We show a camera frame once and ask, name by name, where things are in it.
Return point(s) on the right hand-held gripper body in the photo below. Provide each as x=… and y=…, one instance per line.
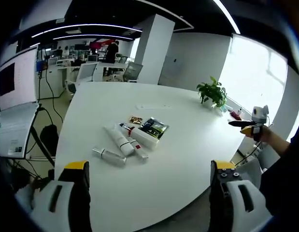
x=259, y=116

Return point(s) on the gold skincare sachet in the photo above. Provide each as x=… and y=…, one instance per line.
x=136, y=120

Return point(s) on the green potted plant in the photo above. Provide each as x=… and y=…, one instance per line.
x=213, y=91

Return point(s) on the white skincare bottle red pump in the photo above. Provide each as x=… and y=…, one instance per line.
x=145, y=139

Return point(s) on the white board on stand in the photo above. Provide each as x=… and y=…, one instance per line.
x=14, y=130

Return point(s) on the white office chair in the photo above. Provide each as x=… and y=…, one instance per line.
x=86, y=71

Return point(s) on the red bottle on sill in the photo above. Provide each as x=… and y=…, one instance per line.
x=235, y=114

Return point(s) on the white office desk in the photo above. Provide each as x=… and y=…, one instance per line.
x=55, y=79

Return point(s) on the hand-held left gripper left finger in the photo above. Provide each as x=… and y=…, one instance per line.
x=67, y=207

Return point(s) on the grey mesh office chair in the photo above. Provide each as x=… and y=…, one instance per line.
x=132, y=72

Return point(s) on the white skincare tube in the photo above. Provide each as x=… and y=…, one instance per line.
x=118, y=140

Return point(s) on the linear ceiling light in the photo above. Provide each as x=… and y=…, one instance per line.
x=86, y=27

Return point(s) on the silver capped skincare bottle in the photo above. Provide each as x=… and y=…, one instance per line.
x=110, y=156

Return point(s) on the large display screen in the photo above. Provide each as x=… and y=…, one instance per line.
x=16, y=79

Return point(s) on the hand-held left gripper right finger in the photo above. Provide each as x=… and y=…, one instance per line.
x=226, y=205

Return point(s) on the black stand leg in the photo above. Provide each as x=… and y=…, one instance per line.
x=41, y=147

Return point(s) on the person's right hand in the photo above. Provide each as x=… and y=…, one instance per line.
x=265, y=134

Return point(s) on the white skincare bottle red label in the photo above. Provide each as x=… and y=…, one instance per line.
x=138, y=148

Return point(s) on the black backpack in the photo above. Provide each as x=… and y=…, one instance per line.
x=49, y=140

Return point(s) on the dark green skincare sachet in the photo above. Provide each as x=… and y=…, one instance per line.
x=155, y=126

